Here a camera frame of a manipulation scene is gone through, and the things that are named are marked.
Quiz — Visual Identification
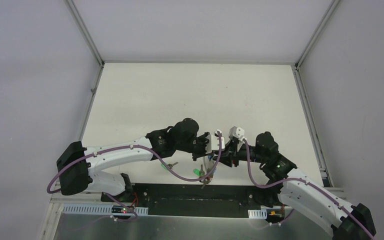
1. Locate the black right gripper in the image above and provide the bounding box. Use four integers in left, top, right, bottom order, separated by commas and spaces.
212, 138, 267, 168

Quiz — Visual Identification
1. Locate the large green tag key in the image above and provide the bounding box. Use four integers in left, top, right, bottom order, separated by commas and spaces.
193, 164, 206, 178

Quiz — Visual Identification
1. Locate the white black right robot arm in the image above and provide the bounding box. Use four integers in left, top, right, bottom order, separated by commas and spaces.
219, 128, 376, 240

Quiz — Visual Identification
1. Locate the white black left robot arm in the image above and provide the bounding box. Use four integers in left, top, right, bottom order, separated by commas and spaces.
53, 118, 224, 203

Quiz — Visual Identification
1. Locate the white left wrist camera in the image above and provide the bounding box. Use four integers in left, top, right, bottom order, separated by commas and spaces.
205, 129, 225, 154

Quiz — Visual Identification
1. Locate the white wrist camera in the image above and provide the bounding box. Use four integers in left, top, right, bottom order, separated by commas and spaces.
228, 126, 245, 141
205, 129, 225, 154

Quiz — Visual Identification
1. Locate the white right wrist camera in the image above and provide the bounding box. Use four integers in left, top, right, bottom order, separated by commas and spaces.
228, 126, 245, 141

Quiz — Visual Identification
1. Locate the white slotted cable duct right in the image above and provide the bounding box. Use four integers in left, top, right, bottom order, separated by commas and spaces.
247, 209, 268, 220

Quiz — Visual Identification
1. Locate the white slotted cable duct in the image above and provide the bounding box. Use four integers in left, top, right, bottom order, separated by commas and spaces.
62, 203, 135, 216
247, 209, 268, 220

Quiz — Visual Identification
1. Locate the black robot base mount plate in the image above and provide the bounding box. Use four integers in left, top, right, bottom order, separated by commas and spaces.
100, 183, 282, 218

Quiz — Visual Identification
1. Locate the aluminium frame rail right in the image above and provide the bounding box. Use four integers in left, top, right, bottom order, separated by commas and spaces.
291, 0, 342, 188

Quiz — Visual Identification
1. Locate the aluminium frame rail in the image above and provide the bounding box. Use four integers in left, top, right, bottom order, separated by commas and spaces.
291, 0, 342, 188
58, 0, 105, 154

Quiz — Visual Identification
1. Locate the white slotted cable duct left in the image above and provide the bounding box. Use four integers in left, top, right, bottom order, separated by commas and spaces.
62, 203, 135, 216

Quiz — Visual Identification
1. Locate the aluminium frame rail left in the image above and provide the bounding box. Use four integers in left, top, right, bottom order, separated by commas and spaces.
58, 0, 105, 154

